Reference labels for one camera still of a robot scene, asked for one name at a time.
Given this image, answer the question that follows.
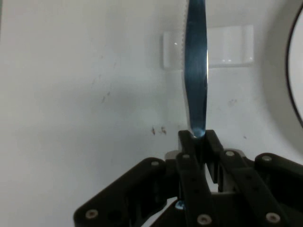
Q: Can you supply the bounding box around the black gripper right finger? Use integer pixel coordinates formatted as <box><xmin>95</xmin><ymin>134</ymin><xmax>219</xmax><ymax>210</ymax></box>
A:
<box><xmin>205</xmin><ymin>129</ymin><xmax>303</xmax><ymax>227</ymax></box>

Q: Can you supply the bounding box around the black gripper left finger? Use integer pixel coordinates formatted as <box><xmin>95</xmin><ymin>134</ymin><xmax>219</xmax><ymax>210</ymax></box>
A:
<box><xmin>73</xmin><ymin>130</ymin><xmax>221</xmax><ymax>227</ymax></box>

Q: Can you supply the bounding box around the steel table knife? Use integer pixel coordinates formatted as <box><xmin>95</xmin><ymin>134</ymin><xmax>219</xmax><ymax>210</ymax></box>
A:
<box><xmin>175</xmin><ymin>0</ymin><xmax>209</xmax><ymax>210</ymax></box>

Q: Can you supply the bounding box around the white plate with black rim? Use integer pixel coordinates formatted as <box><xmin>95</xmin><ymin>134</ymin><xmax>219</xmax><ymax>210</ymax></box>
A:
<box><xmin>285</xmin><ymin>3</ymin><xmax>303</xmax><ymax>130</ymax></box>

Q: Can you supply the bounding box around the white plastic cutlery rest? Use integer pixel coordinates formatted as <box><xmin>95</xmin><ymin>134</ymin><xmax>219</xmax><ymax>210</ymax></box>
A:
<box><xmin>162</xmin><ymin>25</ymin><xmax>254</xmax><ymax>70</ymax></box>

